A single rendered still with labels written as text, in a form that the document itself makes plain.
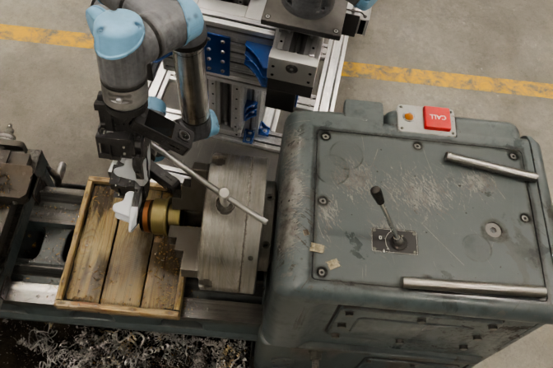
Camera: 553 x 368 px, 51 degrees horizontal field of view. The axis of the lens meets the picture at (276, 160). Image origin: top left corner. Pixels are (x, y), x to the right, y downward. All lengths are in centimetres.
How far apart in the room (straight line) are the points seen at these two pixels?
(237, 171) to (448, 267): 47
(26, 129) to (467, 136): 210
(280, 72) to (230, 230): 58
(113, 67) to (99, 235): 74
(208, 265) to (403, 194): 44
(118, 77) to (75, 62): 219
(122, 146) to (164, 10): 25
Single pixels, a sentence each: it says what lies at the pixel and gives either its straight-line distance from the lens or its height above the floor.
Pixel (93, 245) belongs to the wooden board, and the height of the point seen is 88.
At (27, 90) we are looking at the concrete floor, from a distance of 307.
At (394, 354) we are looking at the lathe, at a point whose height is 86.
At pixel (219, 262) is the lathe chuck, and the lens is 123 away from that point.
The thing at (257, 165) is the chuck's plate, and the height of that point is 122.
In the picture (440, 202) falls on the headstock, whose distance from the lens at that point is 127.
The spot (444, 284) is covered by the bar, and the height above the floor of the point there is 128.
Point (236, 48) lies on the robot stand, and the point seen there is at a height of 98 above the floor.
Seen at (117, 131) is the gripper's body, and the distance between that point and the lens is 105.
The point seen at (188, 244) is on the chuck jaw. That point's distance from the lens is 132.
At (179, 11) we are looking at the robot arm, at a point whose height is 162.
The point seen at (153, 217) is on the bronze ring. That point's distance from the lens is 134.
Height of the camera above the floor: 231
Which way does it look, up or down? 58 degrees down
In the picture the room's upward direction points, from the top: 9 degrees clockwise
